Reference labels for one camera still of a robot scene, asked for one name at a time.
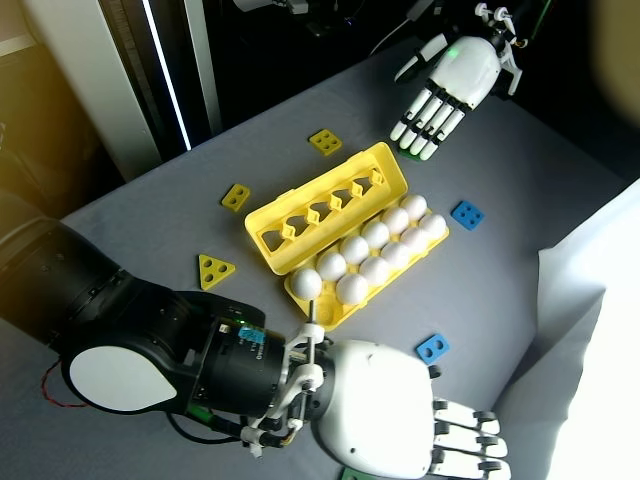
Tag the white cloth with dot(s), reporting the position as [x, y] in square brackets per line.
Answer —
[590, 350]

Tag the yellow square four-hole block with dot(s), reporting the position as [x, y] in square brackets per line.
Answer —
[326, 140]

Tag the blue square four-hole block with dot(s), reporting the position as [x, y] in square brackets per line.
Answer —
[468, 215]

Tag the yellow rectangular two-hole block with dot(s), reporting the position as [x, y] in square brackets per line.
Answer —
[239, 194]

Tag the grey table cloth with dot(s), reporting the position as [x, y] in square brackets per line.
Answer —
[475, 300]

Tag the narrow white panel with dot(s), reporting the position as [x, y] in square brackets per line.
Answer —
[202, 65]

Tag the yellow triangular three-hole block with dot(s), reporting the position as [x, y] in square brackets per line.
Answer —
[212, 270]

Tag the white grey device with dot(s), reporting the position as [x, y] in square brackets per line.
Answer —
[295, 5]

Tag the blue rectangular two-hole block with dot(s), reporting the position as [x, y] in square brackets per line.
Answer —
[421, 350]

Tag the white toy egg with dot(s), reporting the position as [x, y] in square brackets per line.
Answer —
[306, 283]
[375, 270]
[433, 226]
[331, 266]
[414, 239]
[354, 250]
[395, 254]
[352, 289]
[376, 234]
[396, 220]
[414, 207]

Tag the green toy block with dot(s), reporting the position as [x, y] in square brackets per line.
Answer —
[411, 157]
[352, 475]

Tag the bright light strip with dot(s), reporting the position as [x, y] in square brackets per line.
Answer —
[166, 75]

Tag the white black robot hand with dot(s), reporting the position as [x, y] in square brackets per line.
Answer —
[465, 70]
[375, 400]

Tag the wide white panel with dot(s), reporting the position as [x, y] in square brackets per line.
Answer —
[90, 75]

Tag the yellow egg carton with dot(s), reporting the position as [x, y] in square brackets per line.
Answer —
[397, 175]

